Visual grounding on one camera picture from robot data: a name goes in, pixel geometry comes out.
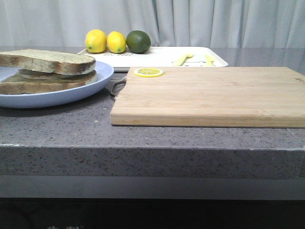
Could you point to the blue plate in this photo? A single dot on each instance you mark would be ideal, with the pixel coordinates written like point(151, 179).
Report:
point(104, 73)

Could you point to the bread slice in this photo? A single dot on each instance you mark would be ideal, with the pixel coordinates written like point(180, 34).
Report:
point(16, 84)
point(48, 61)

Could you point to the white bear tray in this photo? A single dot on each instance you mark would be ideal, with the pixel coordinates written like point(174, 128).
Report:
point(156, 57)

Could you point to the lemon slice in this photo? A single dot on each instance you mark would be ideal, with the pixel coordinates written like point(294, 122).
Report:
point(148, 72)

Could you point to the yellow plastic fork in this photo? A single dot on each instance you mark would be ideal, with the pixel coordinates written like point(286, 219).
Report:
point(181, 59)

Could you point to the green lime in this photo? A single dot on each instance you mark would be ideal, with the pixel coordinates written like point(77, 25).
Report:
point(138, 42)

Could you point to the yellow plastic knife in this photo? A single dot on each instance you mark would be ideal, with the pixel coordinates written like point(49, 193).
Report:
point(209, 60)

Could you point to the right yellow lemon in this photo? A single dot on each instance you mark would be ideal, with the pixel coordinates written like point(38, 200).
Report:
point(116, 42)

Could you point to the yellow lemon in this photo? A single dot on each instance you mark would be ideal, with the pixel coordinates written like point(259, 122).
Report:
point(96, 41)
point(116, 42)

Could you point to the left yellow lemon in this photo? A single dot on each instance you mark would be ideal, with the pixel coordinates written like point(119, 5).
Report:
point(96, 41)

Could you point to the grey curtain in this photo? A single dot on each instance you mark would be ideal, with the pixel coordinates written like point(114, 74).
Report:
point(207, 23)

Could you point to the wooden cutting board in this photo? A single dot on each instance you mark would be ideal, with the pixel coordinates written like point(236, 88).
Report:
point(213, 97)

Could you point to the fried egg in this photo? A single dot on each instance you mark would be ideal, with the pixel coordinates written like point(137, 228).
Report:
point(34, 75)

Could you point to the metal cutting board handle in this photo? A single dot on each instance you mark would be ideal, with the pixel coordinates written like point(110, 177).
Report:
point(117, 87)

